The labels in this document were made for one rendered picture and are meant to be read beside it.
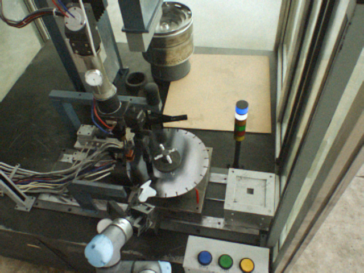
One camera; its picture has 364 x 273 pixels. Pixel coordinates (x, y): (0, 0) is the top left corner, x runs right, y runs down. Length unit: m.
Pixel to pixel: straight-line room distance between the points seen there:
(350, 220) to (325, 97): 1.77
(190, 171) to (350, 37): 0.83
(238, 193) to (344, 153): 0.72
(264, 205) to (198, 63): 1.05
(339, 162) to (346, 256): 1.66
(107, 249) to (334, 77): 0.70
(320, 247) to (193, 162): 1.20
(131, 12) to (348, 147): 0.89
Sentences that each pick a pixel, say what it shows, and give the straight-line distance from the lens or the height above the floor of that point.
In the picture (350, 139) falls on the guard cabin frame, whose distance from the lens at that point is 0.55.
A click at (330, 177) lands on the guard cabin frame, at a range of 0.64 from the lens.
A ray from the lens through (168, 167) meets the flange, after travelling 1.24.
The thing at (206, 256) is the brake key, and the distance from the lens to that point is 1.14.
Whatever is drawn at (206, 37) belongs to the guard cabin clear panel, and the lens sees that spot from 2.13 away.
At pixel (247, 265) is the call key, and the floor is 0.91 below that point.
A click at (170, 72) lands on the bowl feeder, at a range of 1.82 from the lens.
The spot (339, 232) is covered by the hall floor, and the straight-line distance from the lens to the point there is 2.28.
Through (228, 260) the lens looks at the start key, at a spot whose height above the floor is 0.91.
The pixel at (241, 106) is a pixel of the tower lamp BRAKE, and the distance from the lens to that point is 1.15.
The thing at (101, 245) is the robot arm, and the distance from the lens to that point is 0.93.
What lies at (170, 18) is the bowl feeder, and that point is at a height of 1.05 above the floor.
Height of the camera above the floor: 1.99
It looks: 52 degrees down
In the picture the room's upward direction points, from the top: 8 degrees counter-clockwise
